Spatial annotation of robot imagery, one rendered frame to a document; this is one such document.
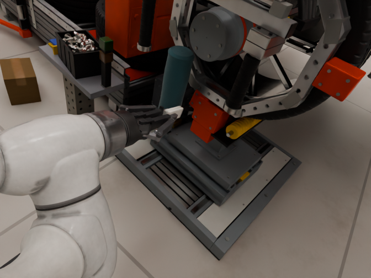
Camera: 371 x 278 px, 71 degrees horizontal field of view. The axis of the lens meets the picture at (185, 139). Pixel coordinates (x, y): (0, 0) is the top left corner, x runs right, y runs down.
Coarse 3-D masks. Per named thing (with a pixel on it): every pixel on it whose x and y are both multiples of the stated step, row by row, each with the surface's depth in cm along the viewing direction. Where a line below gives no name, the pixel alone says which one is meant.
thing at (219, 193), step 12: (180, 120) 148; (168, 132) 139; (168, 144) 138; (168, 156) 135; (180, 156) 133; (180, 168) 132; (192, 168) 126; (252, 168) 135; (192, 180) 130; (204, 180) 123; (240, 180) 127; (204, 192) 127; (216, 192) 120; (228, 192) 123
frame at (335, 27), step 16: (176, 0) 89; (192, 0) 91; (320, 0) 61; (336, 0) 59; (176, 16) 92; (336, 16) 60; (176, 32) 95; (336, 32) 61; (192, 48) 98; (320, 48) 65; (336, 48) 67; (192, 64) 97; (320, 64) 67; (192, 80) 99; (208, 80) 99; (304, 80) 71; (208, 96) 97; (224, 96) 94; (272, 96) 84; (288, 96) 76; (304, 96) 74; (240, 112) 90; (256, 112) 86
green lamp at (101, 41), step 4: (100, 40) 96; (104, 40) 96; (108, 40) 97; (112, 40) 97; (100, 44) 98; (104, 44) 96; (108, 44) 97; (112, 44) 98; (100, 48) 99; (104, 48) 97; (108, 48) 98; (112, 48) 99
